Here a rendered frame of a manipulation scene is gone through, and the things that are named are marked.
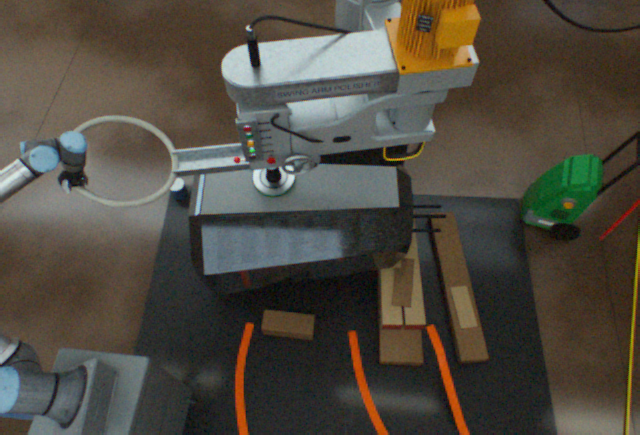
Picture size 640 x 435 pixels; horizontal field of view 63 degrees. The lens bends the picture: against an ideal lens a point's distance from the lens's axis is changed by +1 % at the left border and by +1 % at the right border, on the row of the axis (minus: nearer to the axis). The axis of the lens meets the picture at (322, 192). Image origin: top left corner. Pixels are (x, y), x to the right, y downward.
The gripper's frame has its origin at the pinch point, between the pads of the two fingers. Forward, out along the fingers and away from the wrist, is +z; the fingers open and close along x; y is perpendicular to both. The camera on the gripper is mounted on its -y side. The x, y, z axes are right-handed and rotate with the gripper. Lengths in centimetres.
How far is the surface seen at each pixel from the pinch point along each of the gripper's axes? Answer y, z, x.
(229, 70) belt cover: 17, -75, 50
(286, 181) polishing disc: 43, -6, 88
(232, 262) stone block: 58, 30, 55
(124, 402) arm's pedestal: 88, 26, -20
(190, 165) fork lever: 15, -7, 48
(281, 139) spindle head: 39, -49, 70
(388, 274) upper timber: 109, 35, 137
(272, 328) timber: 94, 70, 71
